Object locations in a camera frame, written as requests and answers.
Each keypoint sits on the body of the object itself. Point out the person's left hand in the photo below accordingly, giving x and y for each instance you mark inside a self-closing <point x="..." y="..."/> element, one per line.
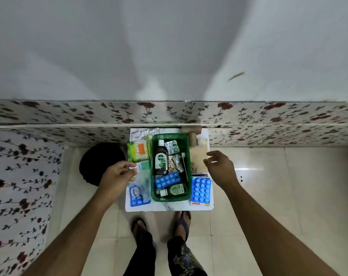
<point x="116" y="178"/>

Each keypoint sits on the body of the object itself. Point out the person's right hand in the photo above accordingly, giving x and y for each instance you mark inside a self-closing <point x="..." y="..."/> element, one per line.
<point x="223" y="169"/>

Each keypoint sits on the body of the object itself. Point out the white plaster box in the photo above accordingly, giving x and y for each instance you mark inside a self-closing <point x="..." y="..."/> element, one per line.
<point x="201" y="175"/>

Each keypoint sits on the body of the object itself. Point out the beige packet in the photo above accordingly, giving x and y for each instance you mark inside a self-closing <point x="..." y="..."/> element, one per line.
<point x="198" y="159"/>

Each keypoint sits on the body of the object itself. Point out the clear plastic bag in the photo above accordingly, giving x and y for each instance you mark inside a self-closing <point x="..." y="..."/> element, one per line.
<point x="143" y="179"/>

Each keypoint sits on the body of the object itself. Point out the blue pill blister pack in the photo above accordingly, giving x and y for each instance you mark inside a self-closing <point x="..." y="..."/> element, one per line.
<point x="201" y="191"/>
<point x="166" y="181"/>
<point x="139" y="201"/>

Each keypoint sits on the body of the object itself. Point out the green orange cotton swab packet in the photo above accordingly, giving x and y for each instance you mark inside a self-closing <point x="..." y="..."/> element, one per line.
<point x="138" y="152"/>

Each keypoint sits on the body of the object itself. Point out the white gauze roll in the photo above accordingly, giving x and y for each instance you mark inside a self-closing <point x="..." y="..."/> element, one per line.
<point x="203" y="141"/>

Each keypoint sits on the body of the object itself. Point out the green plastic tray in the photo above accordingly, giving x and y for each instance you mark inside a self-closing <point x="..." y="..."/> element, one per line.
<point x="153" y="181"/>

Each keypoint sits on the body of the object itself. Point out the thin white stick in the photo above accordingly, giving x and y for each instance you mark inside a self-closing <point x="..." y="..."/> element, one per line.
<point x="184" y="163"/>

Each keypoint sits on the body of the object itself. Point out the brown cardboard roll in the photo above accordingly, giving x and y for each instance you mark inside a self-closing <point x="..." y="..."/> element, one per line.
<point x="191" y="130"/>
<point x="192" y="139"/>

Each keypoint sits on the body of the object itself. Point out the foil sachet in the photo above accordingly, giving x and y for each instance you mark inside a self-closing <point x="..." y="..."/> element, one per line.
<point x="178" y="162"/>

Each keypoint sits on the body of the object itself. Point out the dark antiseptic bottle green label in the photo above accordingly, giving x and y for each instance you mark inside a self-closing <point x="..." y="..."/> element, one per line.
<point x="161" y="162"/>

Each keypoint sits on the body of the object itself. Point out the small green bottle white cap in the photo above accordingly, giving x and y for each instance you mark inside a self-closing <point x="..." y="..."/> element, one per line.
<point x="177" y="189"/>

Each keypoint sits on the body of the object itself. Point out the tan tablet strip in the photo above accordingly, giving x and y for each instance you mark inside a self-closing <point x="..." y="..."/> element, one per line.
<point x="171" y="167"/>

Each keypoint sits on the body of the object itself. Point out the silver foil blister strip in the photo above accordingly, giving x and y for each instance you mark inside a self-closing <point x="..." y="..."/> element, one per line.
<point x="145" y="132"/>

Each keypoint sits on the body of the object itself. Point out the dark silver tablet strip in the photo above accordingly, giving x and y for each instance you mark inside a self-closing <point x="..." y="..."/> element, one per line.
<point x="171" y="147"/>

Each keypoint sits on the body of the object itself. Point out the person's right forearm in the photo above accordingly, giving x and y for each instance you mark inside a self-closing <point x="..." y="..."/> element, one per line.
<point x="271" y="235"/>

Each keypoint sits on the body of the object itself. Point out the person's left forearm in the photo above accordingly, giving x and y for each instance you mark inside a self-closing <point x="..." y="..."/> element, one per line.
<point x="73" y="238"/>

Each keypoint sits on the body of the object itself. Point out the person's left foot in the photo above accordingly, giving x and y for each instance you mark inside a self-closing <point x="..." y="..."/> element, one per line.
<point x="139" y="222"/>

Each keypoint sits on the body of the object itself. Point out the person's foot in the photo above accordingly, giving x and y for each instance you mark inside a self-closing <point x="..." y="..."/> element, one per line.
<point x="182" y="215"/>
<point x="139" y="222"/>

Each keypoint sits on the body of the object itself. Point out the person's left sandal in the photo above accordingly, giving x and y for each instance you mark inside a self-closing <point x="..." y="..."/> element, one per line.
<point x="139" y="229"/>

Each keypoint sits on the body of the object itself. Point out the person's sandal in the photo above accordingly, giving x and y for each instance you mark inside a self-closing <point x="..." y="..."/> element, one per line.
<point x="139" y="229"/>
<point x="183" y="227"/>

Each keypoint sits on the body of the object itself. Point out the person's right foot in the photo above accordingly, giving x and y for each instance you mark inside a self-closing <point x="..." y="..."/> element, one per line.
<point x="182" y="215"/>

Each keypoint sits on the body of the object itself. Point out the person's right sandal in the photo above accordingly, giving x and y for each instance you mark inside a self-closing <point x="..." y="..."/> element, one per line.
<point x="183" y="227"/>

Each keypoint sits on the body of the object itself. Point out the person's black printed trousers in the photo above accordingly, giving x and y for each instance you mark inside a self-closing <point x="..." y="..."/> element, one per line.
<point x="142" y="255"/>

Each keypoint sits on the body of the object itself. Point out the black round basket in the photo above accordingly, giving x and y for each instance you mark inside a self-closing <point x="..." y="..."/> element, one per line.
<point x="93" y="163"/>

